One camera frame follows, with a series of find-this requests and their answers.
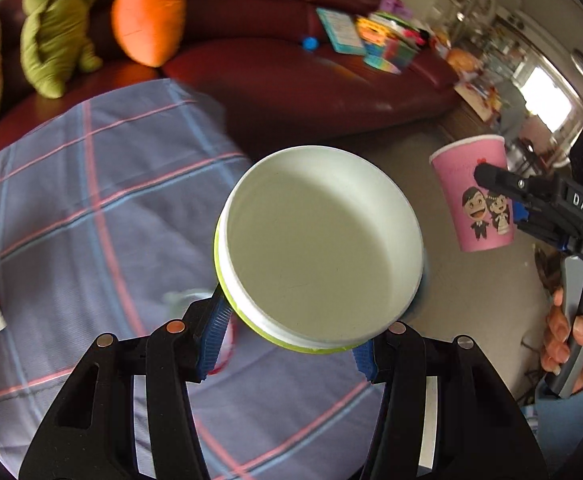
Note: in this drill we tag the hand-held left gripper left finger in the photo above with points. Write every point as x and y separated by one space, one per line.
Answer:
211 340

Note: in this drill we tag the teal picture book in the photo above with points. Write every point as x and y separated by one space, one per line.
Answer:
341 32

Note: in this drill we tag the red leather sofa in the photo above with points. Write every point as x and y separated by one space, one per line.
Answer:
271 85

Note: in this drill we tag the person's right forearm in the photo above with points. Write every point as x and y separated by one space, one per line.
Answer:
571 425

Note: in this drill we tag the green dinosaur plush toy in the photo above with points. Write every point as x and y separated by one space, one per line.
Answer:
51 35

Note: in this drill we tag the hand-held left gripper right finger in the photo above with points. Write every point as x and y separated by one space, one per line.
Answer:
366 362

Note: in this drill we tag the pink paper cup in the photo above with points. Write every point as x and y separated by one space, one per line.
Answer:
459 175

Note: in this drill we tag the pile of colourful toys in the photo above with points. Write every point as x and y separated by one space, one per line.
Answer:
391 40

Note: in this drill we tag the person's right hand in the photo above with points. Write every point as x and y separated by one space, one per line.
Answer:
554 340

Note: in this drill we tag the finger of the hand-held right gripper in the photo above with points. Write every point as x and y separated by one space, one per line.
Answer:
541 225
511 185

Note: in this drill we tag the round ceiling lamp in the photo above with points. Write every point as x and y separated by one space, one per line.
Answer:
582 57

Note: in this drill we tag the orange carrot bunny plush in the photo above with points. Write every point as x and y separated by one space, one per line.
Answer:
146 20

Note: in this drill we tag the small blue toy ball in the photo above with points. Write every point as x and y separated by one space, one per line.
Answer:
310 43

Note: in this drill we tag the orange plush toy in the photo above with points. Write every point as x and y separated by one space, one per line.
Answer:
464 60

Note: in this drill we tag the wooden side table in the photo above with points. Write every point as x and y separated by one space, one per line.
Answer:
476 102

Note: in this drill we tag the blue plaid tablecloth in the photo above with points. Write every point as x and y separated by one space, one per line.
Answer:
96 185

